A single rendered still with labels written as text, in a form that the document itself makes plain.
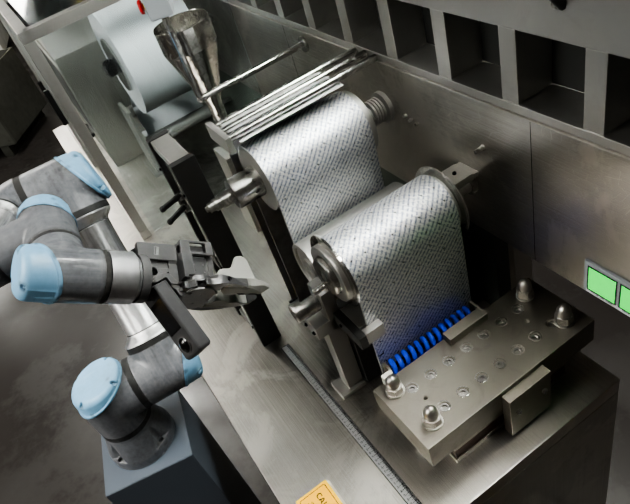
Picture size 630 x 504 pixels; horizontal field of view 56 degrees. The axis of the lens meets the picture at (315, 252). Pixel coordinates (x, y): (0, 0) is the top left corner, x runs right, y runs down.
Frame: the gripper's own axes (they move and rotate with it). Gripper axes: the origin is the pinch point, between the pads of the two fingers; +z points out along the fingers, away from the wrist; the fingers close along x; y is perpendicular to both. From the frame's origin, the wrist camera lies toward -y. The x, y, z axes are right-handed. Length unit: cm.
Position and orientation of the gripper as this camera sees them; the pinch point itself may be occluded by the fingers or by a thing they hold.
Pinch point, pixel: (256, 295)
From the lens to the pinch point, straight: 96.7
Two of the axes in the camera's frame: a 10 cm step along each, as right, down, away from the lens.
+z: 7.9, 0.7, 6.1
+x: -5.7, 4.7, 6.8
